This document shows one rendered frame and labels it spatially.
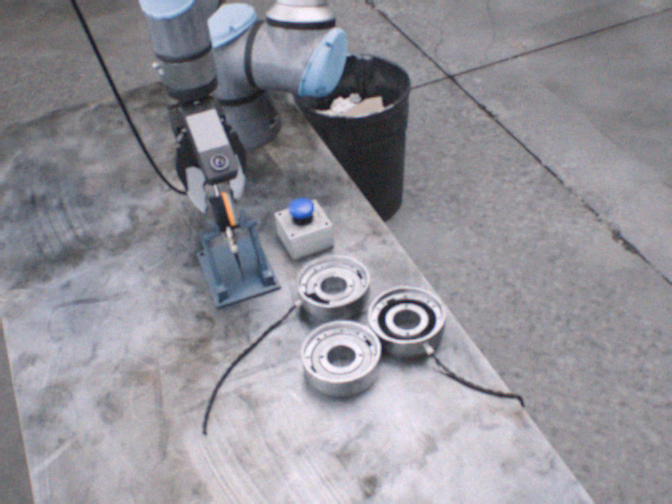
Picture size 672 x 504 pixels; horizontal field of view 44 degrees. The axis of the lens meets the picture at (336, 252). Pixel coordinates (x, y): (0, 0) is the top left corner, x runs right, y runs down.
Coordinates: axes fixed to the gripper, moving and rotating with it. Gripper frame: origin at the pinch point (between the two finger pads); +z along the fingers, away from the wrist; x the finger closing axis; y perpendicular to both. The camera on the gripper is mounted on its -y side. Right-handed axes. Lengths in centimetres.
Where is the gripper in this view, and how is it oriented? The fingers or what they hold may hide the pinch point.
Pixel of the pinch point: (220, 203)
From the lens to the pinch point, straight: 123.8
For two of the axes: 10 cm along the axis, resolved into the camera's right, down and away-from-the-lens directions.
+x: -9.3, 3.0, -2.1
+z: 0.8, 7.3, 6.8
